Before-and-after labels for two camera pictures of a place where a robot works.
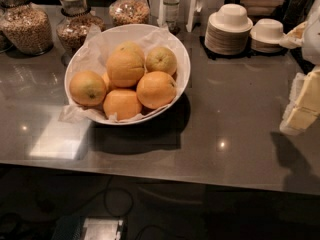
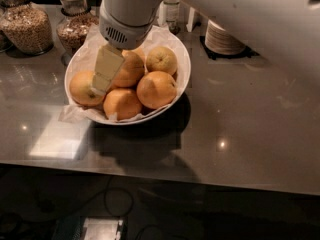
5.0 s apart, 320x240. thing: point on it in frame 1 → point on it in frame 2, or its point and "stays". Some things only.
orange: [125, 64] stays
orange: [124, 103] stays
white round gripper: [312, 41] → [124, 32]
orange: [87, 88] stays
